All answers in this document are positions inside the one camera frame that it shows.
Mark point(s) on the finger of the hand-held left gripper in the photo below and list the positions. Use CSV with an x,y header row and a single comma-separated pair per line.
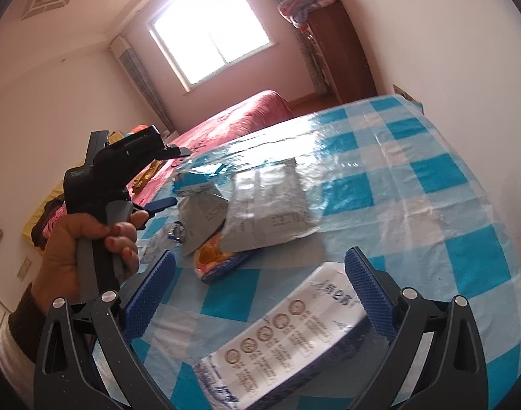
x,y
160,204
177,152

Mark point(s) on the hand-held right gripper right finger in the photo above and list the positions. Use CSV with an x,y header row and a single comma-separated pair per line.
x,y
369,290

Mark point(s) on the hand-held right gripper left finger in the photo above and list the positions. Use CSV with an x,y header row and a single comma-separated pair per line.
x,y
151,290

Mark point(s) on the blue white snack packet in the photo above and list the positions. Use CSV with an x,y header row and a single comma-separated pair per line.
x,y
188,183

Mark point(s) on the white plastic bottle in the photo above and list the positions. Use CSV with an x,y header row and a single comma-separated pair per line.
x,y
158,243

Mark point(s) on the white grey printed packet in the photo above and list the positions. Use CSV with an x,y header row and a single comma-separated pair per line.
x,y
203,218

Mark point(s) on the yellow orange snack packet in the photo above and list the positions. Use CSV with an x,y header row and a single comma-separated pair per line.
x,y
213,260

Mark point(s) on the silver packet with round icons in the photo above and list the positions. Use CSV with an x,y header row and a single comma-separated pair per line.
x,y
277,350

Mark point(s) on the silver packet with text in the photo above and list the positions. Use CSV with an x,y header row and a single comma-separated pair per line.
x,y
273,205

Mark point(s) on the person's left forearm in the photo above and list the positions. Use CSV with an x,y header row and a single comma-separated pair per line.
x,y
23,329

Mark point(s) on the person's left hand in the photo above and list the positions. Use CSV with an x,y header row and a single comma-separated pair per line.
x,y
60,256

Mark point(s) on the gold cloth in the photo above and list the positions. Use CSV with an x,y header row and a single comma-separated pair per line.
x,y
143,175

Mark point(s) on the rolled patterned quilt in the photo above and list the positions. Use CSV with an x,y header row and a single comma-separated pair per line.
x,y
137,129

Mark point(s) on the checked curtain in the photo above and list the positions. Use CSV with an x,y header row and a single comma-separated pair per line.
x,y
145,89
311,59

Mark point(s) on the pink printed bed blanket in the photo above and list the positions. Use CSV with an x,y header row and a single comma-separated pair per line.
x,y
243,115

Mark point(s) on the blue checked tablecloth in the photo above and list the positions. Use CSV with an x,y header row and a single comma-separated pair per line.
x,y
435,222

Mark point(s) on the window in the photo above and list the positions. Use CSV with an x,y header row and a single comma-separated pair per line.
x,y
209,30

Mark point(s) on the brown wooden wardrobe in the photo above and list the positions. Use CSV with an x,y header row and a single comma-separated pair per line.
x,y
346,55

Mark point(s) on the brown box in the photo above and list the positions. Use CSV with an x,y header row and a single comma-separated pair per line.
x,y
403,94

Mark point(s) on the folded patterned blanket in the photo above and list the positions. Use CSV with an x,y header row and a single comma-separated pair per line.
x,y
307,0

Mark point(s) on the wall socket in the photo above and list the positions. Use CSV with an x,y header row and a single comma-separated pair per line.
x,y
23,269

